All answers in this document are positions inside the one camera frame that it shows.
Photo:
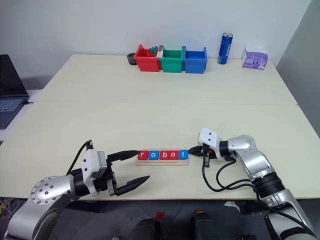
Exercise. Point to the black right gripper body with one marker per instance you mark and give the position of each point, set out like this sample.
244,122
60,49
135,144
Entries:
210,153

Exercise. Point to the multicoloured toy brick stack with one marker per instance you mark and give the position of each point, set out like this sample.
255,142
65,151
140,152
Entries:
153,51

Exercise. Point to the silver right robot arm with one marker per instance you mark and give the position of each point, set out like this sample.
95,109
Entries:
257,162

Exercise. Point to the blue letter t block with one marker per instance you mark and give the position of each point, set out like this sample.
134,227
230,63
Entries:
183,154

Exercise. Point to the dark grey laptop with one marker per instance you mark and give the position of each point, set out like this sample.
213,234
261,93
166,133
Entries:
10,80

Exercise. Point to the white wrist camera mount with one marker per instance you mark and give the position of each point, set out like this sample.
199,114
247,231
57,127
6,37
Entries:
88,162
208,136

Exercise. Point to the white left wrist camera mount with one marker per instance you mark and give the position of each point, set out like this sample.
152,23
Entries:
88,162

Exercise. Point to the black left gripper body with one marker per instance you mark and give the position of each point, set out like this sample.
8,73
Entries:
105,182

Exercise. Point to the blue plastic bin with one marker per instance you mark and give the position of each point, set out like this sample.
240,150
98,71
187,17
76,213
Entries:
195,66

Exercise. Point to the red letter r block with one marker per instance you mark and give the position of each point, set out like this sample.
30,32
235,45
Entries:
142,155

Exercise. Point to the blue letter o block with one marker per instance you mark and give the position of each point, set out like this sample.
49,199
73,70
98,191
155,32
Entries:
153,155

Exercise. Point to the purple tissue pack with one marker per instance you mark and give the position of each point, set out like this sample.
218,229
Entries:
254,61

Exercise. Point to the tall blue drink can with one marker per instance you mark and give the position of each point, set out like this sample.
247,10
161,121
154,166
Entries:
224,48

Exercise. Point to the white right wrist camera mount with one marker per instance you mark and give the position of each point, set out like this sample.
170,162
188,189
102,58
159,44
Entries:
208,136

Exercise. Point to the white paper scrap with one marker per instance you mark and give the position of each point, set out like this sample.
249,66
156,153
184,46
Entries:
230,204

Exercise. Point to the green plastic bin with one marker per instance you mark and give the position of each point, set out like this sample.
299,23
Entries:
171,65

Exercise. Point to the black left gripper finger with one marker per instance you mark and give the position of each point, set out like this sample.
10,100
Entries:
130,186
122,154

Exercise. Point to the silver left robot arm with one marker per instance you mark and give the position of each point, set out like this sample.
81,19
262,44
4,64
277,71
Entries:
50,190

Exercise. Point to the red letter o block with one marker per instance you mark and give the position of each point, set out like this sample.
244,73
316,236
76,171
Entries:
174,155

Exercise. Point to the red plastic bin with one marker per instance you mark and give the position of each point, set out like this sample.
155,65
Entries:
146,63

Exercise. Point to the wooden letter tray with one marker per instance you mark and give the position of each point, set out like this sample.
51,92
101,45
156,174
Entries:
160,163

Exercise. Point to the dark rounded shape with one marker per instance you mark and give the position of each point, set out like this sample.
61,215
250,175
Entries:
203,226
147,228

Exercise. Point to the red letter b block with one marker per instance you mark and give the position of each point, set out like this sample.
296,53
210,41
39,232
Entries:
164,155

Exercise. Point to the white toy brick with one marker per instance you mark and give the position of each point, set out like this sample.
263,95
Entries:
159,53

